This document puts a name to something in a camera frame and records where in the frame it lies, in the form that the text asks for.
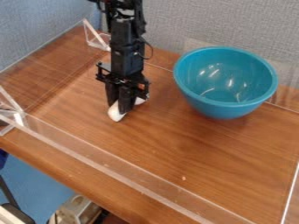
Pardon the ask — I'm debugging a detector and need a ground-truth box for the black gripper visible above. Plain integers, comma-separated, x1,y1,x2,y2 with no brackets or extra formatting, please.
96,42,149,115

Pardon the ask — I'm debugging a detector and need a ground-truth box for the white brown toy mushroom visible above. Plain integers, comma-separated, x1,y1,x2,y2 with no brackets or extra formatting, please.
107,97,145,122

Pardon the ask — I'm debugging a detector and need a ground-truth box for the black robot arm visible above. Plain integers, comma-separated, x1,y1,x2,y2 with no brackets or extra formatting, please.
89,0,149,119

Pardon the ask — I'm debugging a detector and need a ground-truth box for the blue plastic bowl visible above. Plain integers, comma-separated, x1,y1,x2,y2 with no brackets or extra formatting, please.
172,46,277,119

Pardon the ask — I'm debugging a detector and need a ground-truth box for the clear acrylic front barrier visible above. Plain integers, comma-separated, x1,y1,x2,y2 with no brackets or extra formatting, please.
2,114,255,224

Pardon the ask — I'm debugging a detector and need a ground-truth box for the white power strip below table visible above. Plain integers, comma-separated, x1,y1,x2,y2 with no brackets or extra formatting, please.
48,194,101,224

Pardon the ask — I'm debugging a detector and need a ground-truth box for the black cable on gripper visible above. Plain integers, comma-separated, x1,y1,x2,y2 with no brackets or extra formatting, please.
137,36,155,60

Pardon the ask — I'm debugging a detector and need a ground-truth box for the clear acrylic corner bracket left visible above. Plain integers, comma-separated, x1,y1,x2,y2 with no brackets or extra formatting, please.
0,86,25,137

